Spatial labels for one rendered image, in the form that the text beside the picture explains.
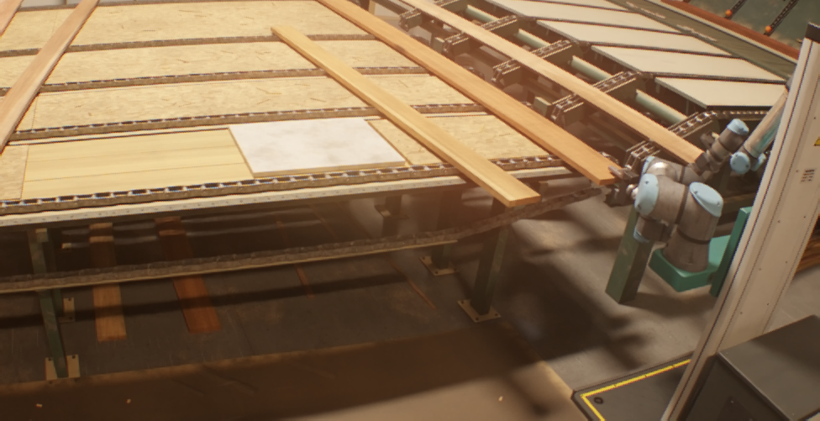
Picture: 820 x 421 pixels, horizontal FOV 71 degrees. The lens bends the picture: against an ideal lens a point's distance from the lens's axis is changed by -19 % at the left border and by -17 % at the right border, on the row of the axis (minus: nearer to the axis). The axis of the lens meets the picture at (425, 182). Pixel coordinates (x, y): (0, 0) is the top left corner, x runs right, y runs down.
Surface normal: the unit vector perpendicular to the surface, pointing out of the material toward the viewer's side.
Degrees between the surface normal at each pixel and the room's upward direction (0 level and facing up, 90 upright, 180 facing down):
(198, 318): 0
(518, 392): 0
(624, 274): 90
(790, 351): 0
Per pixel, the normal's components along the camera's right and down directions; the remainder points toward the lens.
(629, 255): -0.88, 0.08
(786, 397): 0.15, -0.89
